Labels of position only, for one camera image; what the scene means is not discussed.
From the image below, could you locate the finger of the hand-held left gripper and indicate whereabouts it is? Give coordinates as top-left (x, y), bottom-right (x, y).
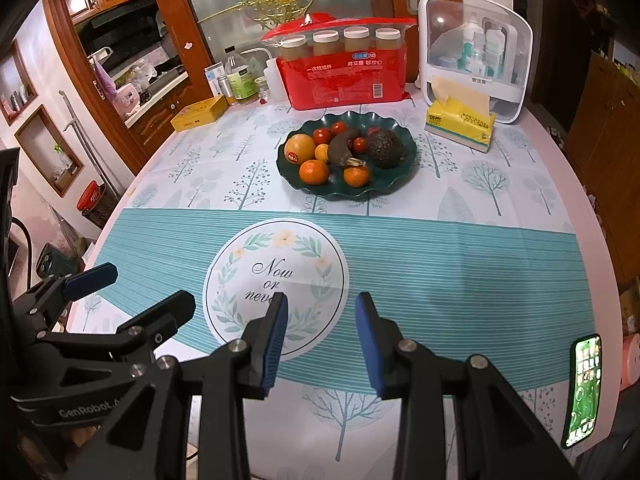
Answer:
top-left (17, 262), bottom-right (119, 336)
top-left (32, 290), bottom-right (197, 363)

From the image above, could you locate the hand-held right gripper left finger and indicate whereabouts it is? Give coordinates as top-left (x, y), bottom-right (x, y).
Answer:
top-left (65, 291), bottom-right (290, 480)

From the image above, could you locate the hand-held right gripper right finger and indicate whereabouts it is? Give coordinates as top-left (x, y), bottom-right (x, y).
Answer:
top-left (355, 292), bottom-right (571, 480)

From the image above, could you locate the orange tangerine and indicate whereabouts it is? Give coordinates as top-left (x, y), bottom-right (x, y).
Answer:
top-left (343, 164), bottom-right (372, 187)
top-left (299, 159), bottom-right (331, 185)

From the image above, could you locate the dark green scalloped plate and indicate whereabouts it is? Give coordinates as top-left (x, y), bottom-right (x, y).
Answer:
top-left (276, 111), bottom-right (417, 198)

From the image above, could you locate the overripe brown banana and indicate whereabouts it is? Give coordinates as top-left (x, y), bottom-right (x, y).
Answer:
top-left (327, 127), bottom-right (368, 169)

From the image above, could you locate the red lid dark bin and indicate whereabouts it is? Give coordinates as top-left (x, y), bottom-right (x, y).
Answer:
top-left (76, 180), bottom-right (118, 228)

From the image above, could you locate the tree print tablecloth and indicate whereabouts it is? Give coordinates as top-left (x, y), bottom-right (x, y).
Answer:
top-left (67, 80), bottom-right (606, 480)

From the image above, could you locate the brown wooden cabinet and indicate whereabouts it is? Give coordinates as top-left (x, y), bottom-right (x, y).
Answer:
top-left (42, 0), bottom-right (211, 176)

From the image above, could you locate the pink kitchen appliance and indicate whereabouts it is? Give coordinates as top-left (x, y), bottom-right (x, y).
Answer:
top-left (114, 84), bottom-right (141, 121)

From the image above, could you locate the purple plastic bag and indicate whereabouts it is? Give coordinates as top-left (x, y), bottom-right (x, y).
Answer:
top-left (95, 62), bottom-right (118, 101)

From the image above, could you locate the dark brown avocado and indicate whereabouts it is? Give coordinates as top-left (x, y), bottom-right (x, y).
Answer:
top-left (366, 128), bottom-right (405, 169)

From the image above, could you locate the flat yellow box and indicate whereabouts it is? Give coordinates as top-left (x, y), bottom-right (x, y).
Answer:
top-left (170, 95), bottom-right (230, 132)

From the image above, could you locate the large orange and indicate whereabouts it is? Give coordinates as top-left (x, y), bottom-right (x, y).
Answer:
top-left (284, 133), bottom-right (317, 166)

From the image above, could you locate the smartphone with lit screen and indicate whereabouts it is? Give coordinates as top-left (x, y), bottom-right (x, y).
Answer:
top-left (560, 332), bottom-right (603, 450)

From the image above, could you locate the blue white carton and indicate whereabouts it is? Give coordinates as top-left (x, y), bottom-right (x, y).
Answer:
top-left (204, 62), bottom-right (226, 97)

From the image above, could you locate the yellow tissue pack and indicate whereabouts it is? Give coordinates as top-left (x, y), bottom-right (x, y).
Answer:
top-left (425, 75), bottom-right (497, 153)

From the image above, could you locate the clear bottle green label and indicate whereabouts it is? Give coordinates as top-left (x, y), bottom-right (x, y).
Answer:
top-left (223, 46), bottom-right (258, 106)

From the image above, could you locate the black range hood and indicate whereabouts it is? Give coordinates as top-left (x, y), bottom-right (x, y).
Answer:
top-left (75, 0), bottom-right (161, 58)

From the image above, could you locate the pink round container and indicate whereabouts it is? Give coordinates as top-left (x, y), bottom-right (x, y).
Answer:
top-left (620, 332), bottom-right (640, 391)

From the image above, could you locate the white squeeze bottle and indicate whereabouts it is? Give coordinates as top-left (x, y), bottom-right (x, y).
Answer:
top-left (264, 58), bottom-right (286, 102)

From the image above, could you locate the red paper cup package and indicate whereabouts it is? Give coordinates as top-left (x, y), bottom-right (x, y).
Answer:
top-left (261, 11), bottom-right (415, 111)

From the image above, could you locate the white clear-cover storage box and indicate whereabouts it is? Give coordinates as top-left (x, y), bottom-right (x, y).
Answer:
top-left (416, 0), bottom-right (533, 126)

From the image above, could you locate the black cable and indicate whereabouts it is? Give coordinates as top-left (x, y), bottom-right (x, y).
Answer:
top-left (10, 217), bottom-right (38, 286)

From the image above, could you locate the white mop handle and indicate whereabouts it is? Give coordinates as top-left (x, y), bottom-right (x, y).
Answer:
top-left (59, 90), bottom-right (108, 201)

